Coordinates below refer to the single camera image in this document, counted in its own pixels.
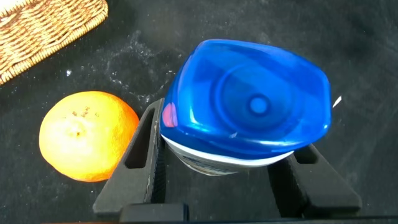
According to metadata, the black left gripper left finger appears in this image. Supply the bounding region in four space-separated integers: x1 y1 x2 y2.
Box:
92 98 167 215

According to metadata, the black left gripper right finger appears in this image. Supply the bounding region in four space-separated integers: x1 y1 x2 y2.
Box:
267 143 363 218

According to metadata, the white tube with blue cap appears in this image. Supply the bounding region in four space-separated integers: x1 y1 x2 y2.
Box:
159 39 333 177

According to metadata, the wicker basket with toiletries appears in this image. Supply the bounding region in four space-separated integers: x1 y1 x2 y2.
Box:
0 0 109 85

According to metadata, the orange with stem mark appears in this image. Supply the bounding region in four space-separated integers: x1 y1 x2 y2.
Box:
39 90 140 183

